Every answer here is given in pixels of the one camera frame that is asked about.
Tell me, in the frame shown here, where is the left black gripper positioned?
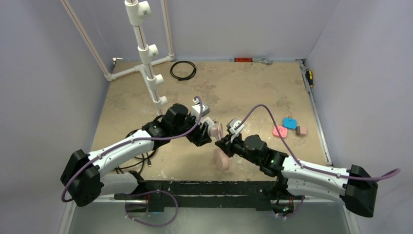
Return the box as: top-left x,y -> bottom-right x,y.
171,111 -> 210,144

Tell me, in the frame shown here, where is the coral pink square plug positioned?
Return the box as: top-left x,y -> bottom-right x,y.
273,125 -> 288,138

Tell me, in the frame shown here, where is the blue plug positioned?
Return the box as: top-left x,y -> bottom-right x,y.
282,117 -> 298,129

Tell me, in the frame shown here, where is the small pink brown plug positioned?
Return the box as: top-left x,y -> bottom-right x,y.
296,126 -> 307,137

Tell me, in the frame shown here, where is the white cube socket adapter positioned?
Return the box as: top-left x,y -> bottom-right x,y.
203,117 -> 215,129

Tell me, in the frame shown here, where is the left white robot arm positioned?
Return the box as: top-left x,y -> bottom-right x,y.
60,102 -> 212,207

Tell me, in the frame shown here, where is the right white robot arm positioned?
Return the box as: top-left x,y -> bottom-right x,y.
215,135 -> 378,217

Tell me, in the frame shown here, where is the pink round puck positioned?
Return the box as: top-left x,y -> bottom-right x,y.
213,149 -> 229,171

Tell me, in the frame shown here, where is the red adjustable wrench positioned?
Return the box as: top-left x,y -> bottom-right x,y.
230,57 -> 272,65

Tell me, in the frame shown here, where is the yellow black screwdriver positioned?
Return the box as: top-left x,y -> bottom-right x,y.
305,70 -> 314,88

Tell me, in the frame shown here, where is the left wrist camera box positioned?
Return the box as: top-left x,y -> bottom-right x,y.
190,98 -> 210,119

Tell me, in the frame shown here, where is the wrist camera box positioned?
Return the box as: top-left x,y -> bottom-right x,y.
227,118 -> 244,142
190,98 -> 210,119

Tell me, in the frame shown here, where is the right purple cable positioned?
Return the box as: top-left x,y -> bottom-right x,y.
235,104 -> 401,220

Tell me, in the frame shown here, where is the purple cable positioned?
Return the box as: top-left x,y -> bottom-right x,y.
61,95 -> 204,228
235,104 -> 401,220

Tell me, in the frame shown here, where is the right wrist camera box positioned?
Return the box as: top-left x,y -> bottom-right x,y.
227,118 -> 244,142

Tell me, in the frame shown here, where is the black cable ring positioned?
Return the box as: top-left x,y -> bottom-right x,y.
170,60 -> 197,81

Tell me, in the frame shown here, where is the black USB cable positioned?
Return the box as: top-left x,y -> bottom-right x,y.
114,129 -> 159,174

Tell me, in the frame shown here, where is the aluminium frame rail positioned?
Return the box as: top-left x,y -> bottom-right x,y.
297,59 -> 352,207

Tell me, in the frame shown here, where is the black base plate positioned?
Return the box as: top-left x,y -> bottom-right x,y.
114,180 -> 291,212

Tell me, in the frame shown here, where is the white PVC pipe frame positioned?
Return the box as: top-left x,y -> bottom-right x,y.
61,0 -> 175,115

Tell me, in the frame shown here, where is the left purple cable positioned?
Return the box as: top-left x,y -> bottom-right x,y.
61,95 -> 204,228

